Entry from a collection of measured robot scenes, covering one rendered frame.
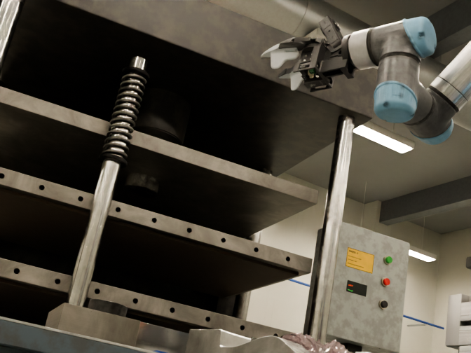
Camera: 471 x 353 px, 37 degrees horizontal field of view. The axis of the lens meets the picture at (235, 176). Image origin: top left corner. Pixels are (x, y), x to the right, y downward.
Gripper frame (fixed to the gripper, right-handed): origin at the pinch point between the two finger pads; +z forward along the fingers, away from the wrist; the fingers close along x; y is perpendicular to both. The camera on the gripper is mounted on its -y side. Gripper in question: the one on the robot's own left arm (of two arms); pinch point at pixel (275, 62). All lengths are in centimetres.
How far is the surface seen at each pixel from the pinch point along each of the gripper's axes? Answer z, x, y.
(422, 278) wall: 370, 835, -322
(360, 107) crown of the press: 30, 79, -49
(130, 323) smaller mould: 16, -1, 60
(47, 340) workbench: 7, -24, 71
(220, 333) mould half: 16, 24, 53
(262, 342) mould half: 2, 21, 55
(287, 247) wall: 463, 614, -268
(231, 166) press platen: 60, 56, -15
